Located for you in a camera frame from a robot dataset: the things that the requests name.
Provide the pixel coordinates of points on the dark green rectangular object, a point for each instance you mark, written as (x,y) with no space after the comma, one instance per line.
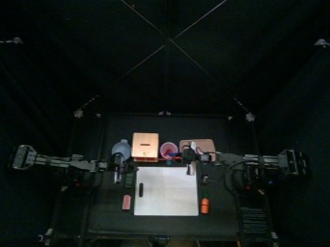
(129,182)

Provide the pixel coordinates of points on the light blue plastic container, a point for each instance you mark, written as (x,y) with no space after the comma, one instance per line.
(122,150)

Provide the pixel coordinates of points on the blue plastic utensil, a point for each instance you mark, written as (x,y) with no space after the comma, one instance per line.
(173,154)

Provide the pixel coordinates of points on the white text label sticker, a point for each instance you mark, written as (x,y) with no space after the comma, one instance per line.
(253,222)

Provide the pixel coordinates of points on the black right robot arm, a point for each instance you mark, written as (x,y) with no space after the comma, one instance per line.
(262,158)

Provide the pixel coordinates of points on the light wooden box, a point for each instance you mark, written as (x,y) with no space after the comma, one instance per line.
(145,144)

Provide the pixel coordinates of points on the small cyan block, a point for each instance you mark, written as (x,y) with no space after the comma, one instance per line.
(169,162)

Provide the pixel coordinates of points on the orange toy cylinder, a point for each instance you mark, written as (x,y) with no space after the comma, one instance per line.
(205,206)

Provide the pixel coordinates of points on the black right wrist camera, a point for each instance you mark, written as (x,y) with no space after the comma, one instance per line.
(206,157)

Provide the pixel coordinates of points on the white cutting board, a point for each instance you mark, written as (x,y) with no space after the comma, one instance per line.
(172,196)

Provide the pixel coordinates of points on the small silver grey object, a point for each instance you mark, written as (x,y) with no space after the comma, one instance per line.
(117,177)

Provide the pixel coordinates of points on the silver toy knife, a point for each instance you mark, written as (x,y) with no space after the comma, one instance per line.
(190,169)

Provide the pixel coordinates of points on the tan square container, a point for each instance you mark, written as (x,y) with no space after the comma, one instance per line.
(208,144)

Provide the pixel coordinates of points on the white frame corner bracket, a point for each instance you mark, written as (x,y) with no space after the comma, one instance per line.
(274,239)
(78,113)
(321,42)
(250,117)
(18,41)
(164,113)
(49,235)

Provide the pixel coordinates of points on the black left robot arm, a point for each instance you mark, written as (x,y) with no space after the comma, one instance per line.
(51,159)

